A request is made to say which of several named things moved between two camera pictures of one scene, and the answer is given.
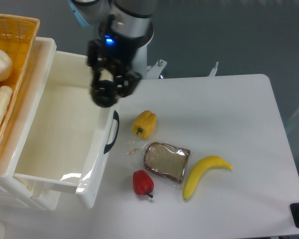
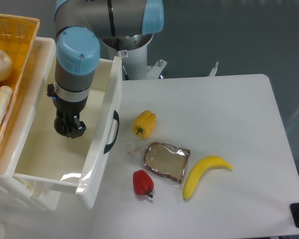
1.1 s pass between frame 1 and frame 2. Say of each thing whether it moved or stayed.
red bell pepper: stayed
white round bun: stayed
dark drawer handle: stayed
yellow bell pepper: stayed
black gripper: moved
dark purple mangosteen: moved
